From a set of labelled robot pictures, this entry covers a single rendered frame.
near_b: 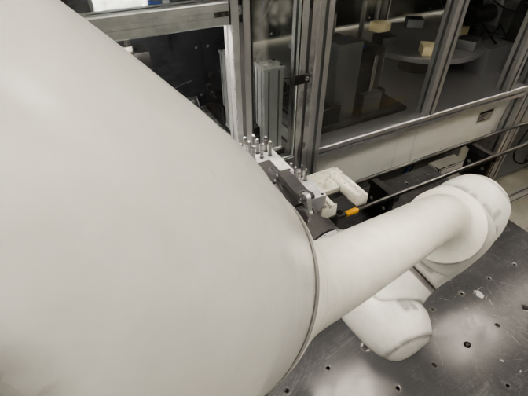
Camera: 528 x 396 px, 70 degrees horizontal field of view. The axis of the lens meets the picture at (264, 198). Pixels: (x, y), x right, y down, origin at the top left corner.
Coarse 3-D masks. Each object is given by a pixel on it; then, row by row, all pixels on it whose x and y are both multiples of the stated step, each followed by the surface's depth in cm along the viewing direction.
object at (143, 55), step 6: (126, 42) 89; (126, 48) 90; (132, 48) 92; (138, 48) 92; (144, 48) 92; (132, 54) 89; (138, 54) 90; (144, 54) 90; (144, 60) 91; (150, 60) 92; (150, 66) 93
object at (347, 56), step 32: (352, 0) 90; (384, 0) 95; (416, 0) 100; (448, 0) 105; (512, 0) 145; (352, 32) 96; (384, 32) 101; (416, 32) 106; (480, 32) 159; (512, 32) 148; (352, 64) 102; (384, 64) 107; (416, 64) 114; (352, 96) 109; (384, 96) 115; (416, 96) 122; (352, 128) 116
